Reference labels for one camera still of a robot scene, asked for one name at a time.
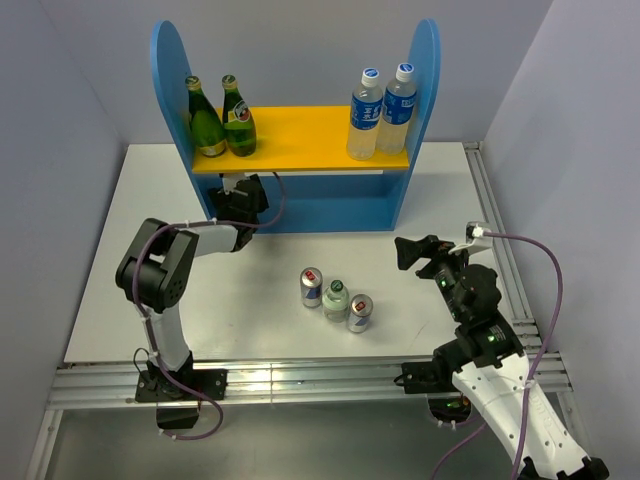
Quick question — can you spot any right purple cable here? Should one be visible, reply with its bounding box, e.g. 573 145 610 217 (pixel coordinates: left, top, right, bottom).
429 231 564 480

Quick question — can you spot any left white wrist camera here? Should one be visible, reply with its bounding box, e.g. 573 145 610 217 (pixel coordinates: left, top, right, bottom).
220 173 247 195

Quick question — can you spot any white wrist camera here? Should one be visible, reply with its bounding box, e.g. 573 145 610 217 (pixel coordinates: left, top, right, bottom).
220 173 247 195
449 221 493 256

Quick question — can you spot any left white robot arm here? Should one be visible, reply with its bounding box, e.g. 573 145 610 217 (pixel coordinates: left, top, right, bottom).
115 174 269 400

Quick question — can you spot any red bull can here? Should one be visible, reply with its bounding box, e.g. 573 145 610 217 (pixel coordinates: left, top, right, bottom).
300 267 323 308
347 294 374 333

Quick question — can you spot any clear water bottle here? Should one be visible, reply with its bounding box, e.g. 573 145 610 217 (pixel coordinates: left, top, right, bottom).
347 67 383 160
376 63 417 155

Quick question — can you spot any left clear water bottle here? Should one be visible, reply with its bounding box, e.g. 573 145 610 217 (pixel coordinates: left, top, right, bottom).
347 67 383 160

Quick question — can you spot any aluminium side rail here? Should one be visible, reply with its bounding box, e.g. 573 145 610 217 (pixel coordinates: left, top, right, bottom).
463 142 542 356

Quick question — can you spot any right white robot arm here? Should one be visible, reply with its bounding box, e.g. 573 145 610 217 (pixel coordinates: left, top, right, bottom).
394 228 609 479

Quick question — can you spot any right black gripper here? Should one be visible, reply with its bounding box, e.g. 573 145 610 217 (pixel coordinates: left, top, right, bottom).
394 233 477 321

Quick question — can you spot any aluminium front rail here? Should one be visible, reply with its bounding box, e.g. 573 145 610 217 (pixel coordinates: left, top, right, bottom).
27 349 574 480

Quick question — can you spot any clear glass bottle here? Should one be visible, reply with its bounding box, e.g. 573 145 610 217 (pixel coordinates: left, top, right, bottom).
322 279 350 323

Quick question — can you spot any green Perrier bottle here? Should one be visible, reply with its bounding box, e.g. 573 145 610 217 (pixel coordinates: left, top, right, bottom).
185 75 226 158
221 74 257 157

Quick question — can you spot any blue and yellow wooden shelf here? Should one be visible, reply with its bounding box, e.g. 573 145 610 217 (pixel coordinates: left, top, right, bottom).
150 18 441 233

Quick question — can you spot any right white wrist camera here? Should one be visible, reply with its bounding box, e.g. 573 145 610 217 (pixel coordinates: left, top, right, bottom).
449 221 493 256

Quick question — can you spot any right clear water bottle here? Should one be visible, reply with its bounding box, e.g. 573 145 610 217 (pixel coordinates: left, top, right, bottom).
376 63 417 155

